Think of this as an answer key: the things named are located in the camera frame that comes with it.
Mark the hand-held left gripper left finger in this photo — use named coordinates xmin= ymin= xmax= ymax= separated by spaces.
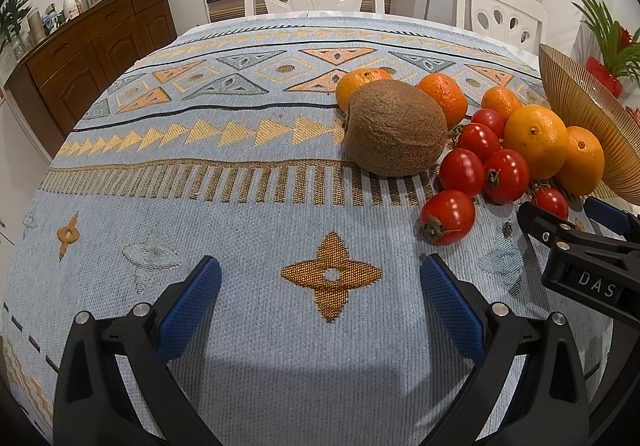
xmin=52 ymin=255 xmax=223 ymax=446

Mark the red vase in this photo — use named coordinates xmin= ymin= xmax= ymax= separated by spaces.
xmin=585 ymin=57 xmax=624 ymax=99

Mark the large mandarin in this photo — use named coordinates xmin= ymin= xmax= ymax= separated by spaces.
xmin=335 ymin=68 xmax=394 ymax=112

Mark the grey cylinder canister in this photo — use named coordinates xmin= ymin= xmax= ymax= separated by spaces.
xmin=27 ymin=8 xmax=46 ymax=44

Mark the oval orange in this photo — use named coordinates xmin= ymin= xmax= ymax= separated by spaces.
xmin=555 ymin=126 xmax=606 ymax=197

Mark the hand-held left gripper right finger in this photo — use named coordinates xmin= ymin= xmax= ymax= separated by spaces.
xmin=420 ymin=253 xmax=591 ymax=446

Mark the amber ribbed glass bowl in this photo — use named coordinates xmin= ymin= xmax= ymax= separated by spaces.
xmin=538 ymin=44 xmax=640 ymax=206

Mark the blue patterned tablecloth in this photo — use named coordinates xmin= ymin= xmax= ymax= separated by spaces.
xmin=0 ymin=15 xmax=616 ymax=446

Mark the brown kiwi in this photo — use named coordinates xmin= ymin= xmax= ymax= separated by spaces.
xmin=342 ymin=79 xmax=448 ymax=177

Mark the green potted plant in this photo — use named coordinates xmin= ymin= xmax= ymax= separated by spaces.
xmin=0 ymin=0 xmax=33 ymax=58

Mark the red cherry tomato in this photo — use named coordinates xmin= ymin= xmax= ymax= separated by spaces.
xmin=471 ymin=108 xmax=506 ymax=137
xmin=483 ymin=149 xmax=530 ymax=205
xmin=531 ymin=186 xmax=570 ymax=221
xmin=439 ymin=148 xmax=485 ymax=198
xmin=457 ymin=123 xmax=502 ymax=161
xmin=419 ymin=190 xmax=476 ymax=246

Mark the green palm leaf plant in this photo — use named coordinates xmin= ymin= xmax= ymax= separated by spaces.
xmin=571 ymin=0 xmax=640 ymax=77

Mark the brown wooden sideboard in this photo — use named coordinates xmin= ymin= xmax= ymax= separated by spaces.
xmin=5 ymin=0 xmax=178 ymax=157

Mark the small mandarin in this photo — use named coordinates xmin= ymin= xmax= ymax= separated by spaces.
xmin=481 ymin=86 xmax=523 ymax=123

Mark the medium mandarin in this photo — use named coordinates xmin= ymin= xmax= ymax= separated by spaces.
xmin=416 ymin=73 xmax=469 ymax=129

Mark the large round orange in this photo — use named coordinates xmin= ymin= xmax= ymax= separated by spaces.
xmin=503 ymin=104 xmax=569 ymax=180

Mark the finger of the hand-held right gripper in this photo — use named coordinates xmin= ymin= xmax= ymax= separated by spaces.
xmin=584 ymin=196 xmax=640 ymax=240
xmin=517 ymin=202 xmax=581 ymax=248

